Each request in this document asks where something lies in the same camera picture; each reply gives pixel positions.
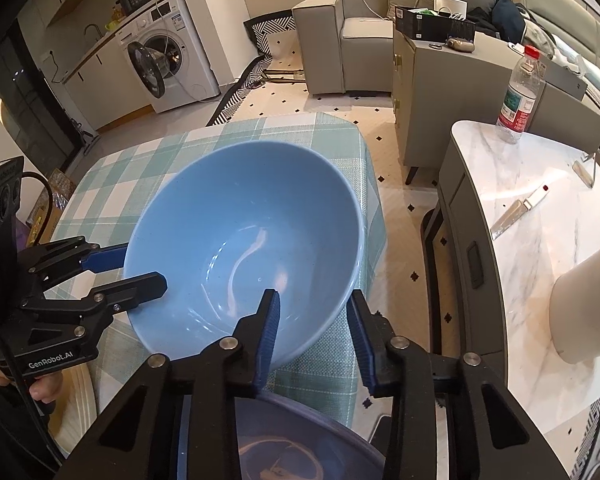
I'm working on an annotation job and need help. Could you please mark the white washing machine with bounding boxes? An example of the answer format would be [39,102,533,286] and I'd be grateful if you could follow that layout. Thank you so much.
[115,0,221,114]

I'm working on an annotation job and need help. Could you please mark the kitchen knife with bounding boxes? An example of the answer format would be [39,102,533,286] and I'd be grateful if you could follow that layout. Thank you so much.
[490,184,552,238]

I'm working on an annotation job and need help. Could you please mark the floor mop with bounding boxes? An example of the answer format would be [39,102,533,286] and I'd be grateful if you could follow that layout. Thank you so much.
[70,119,100,158]

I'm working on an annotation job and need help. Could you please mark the dark clothes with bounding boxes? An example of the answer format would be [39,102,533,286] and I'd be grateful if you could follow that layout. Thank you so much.
[472,0,531,43]

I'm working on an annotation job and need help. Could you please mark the clear water bottle red label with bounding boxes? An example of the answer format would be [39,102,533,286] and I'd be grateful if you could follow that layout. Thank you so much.
[496,45,546,145]

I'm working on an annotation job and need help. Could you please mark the dark glass door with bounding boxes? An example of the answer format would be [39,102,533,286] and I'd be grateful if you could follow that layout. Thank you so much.
[0,17,78,163]

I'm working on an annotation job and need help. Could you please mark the cardboard box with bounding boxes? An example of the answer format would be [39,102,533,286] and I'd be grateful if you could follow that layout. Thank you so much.
[27,167,78,241]

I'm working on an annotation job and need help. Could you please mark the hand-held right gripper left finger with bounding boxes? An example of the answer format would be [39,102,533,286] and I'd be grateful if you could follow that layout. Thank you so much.
[55,287,282,480]

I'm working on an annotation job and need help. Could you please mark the white electric kettle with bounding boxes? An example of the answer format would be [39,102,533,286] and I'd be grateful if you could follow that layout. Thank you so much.
[550,237,600,366]

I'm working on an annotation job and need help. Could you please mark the beige side cabinet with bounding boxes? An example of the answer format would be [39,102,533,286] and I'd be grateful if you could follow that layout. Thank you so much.
[392,27,600,186]

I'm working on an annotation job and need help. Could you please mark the person's left hand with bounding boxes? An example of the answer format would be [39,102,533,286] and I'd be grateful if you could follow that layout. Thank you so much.
[0,361,64,405]

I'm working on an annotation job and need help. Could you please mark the cream plate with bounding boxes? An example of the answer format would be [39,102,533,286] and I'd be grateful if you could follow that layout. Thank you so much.
[55,360,101,456]

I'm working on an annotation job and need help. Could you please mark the blue bowl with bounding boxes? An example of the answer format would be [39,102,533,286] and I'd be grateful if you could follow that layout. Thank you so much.
[177,392,386,480]
[123,142,367,370]

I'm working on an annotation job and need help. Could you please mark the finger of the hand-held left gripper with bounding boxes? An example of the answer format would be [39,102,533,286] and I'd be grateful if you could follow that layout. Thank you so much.
[20,271,169,339]
[17,236,131,291]

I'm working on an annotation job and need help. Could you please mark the clear acrylic stand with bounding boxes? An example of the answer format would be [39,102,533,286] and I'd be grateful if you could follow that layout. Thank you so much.
[571,152,598,190]

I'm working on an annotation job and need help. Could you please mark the black box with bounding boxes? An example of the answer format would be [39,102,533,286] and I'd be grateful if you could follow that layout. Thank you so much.
[395,5,476,43]

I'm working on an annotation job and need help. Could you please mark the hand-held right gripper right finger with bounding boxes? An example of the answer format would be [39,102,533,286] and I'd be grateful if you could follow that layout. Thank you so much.
[346,290,571,480]

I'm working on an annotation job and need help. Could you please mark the marble top sideboard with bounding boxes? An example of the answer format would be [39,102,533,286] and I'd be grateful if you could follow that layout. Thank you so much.
[420,120,600,441]

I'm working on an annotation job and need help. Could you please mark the grey sofa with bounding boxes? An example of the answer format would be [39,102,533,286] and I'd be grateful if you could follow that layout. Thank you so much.
[291,0,396,96]

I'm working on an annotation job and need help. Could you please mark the white lower kitchen cabinet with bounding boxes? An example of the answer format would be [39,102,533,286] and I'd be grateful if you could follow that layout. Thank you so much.
[62,35,153,133]

